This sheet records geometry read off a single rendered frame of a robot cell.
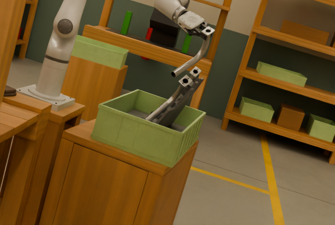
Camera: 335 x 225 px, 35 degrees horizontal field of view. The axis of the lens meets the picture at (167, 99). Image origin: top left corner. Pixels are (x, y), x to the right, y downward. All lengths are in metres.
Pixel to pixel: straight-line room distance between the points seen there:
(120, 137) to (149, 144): 0.14
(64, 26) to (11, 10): 0.79
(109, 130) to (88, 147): 0.12
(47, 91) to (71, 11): 0.41
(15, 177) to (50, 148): 0.21
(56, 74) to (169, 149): 0.67
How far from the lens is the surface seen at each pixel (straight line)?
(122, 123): 2.44
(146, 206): 2.45
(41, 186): 2.66
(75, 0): 2.58
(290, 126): 7.17
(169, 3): 2.62
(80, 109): 2.76
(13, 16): 1.79
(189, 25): 2.54
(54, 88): 2.65
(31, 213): 2.73
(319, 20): 7.58
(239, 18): 7.50
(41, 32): 8.03
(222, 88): 7.58
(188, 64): 2.54
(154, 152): 2.43
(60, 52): 2.61
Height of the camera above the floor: 1.55
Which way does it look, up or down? 11 degrees down
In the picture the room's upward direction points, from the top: 17 degrees clockwise
